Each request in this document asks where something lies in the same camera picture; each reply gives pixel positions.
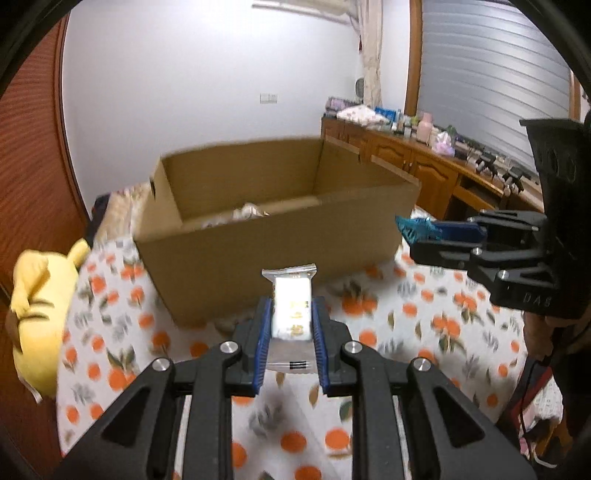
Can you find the dark cloth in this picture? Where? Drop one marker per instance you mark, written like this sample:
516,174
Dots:
98,217

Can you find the brown cardboard box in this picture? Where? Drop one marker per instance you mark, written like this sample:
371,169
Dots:
277,249

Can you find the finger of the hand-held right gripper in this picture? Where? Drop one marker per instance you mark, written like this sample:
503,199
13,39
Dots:
443,256
461,229

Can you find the folded floral cloth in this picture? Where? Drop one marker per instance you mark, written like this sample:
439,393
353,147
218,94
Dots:
362,114

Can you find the teal snack packet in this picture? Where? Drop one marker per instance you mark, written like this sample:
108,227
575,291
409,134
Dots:
415,228

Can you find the wooden cabinet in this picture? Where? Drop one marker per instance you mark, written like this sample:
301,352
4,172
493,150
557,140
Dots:
415,161

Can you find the wooden window frame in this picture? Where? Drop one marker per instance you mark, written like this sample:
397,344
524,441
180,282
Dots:
414,55

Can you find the white packet with yellow print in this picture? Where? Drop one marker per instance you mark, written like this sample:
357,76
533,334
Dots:
291,304

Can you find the purple white bag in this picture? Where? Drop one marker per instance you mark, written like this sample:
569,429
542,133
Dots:
443,143

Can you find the pink bottle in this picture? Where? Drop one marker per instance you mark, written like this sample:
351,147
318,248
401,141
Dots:
425,127

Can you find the pale snack packet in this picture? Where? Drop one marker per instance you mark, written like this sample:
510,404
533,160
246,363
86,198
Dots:
249,211

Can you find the brown louvred wooden panel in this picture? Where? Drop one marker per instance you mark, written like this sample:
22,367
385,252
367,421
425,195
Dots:
41,161

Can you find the pale floral curtain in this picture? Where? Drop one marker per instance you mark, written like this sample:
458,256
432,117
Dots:
371,55

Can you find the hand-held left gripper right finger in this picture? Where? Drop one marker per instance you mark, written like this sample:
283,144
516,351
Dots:
320,346

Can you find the floral pillow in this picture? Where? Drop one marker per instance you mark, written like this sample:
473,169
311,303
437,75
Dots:
122,207

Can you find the orange fruit print blanket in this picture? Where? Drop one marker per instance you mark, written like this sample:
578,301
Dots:
415,323

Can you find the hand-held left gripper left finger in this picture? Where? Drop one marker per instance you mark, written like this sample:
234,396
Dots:
261,346

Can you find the black desk gadget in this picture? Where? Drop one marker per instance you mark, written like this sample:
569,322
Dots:
485,164
511,179

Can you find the yellow plush toy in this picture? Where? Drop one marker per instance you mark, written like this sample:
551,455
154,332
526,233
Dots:
37,300

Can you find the grey round wall device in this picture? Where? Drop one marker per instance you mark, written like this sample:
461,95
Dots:
359,86

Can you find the white wall switch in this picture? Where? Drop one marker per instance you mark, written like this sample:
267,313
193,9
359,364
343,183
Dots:
268,97

